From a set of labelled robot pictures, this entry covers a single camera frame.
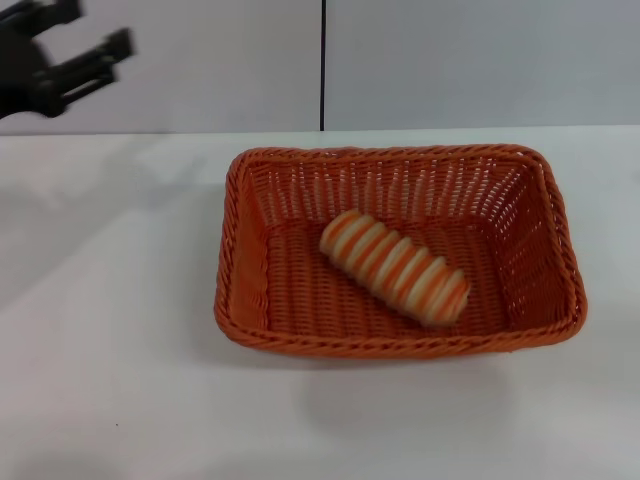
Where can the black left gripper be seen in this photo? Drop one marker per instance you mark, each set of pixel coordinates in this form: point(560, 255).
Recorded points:
point(25, 75)

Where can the orange white striped bread roll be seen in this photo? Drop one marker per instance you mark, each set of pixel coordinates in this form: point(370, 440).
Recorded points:
point(395, 270)

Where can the orange woven rectangular basket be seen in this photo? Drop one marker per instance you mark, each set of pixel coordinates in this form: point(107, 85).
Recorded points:
point(400, 340)

